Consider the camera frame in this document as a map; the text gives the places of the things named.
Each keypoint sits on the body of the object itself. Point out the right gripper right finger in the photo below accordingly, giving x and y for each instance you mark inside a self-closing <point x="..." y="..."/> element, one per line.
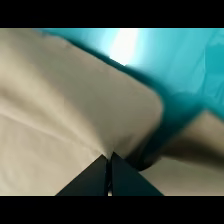
<point x="130" y="181"/>

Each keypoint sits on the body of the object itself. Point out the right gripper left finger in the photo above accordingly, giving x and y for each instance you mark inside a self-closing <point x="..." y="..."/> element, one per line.
<point x="90" y="181"/>

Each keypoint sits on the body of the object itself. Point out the beige shirt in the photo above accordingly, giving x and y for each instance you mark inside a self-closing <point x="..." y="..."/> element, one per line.
<point x="66" y="110"/>

